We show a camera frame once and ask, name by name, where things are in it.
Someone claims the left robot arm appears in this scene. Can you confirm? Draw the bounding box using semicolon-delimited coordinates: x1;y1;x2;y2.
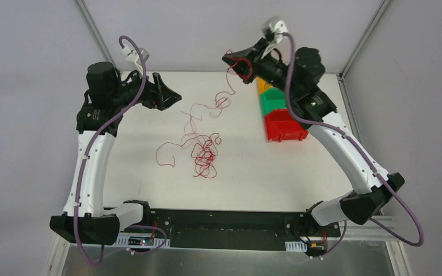
49;62;182;246

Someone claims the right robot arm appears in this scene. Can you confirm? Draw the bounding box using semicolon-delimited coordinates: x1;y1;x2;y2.
222;39;405;236

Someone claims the yellow plastic bin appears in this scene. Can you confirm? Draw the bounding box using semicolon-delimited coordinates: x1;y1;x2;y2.
256;77;273;95

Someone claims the green plastic bin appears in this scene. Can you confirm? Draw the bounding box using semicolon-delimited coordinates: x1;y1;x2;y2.
260;88;287;116

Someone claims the red plastic bin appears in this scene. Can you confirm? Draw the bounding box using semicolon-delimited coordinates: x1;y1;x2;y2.
264;109;309;142

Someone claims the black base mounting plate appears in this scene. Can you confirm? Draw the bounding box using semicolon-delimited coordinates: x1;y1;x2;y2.
141;209;341;251

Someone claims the left circuit board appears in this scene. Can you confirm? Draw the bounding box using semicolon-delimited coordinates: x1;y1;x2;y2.
128;236;154;247

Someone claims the circuit board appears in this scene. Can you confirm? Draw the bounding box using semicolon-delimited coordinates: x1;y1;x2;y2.
306;245;327;257
128;236;154;247

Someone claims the right circuit board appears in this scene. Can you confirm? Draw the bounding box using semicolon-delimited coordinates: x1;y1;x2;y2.
306;245;327;257

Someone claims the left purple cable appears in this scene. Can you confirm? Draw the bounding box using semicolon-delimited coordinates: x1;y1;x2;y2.
72;35;169;267

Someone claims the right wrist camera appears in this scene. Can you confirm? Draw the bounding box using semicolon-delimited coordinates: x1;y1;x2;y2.
261;16;288;57

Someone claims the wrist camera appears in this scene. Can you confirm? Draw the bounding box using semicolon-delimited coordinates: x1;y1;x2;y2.
261;16;288;57
122;45;150;75

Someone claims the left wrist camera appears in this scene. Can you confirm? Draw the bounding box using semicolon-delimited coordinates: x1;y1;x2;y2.
122;45;150;75

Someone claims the left white cable duct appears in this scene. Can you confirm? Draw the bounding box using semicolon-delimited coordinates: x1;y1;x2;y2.
112;234;170;249

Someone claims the white cable duct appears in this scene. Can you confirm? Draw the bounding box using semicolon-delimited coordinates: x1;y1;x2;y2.
112;234;170;249
285;241;307;252

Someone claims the right white cable duct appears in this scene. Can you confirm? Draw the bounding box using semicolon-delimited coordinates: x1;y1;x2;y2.
285;241;307;252

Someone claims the aluminium frame rail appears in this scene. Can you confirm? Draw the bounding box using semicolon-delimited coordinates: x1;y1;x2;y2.
44;209;412;275

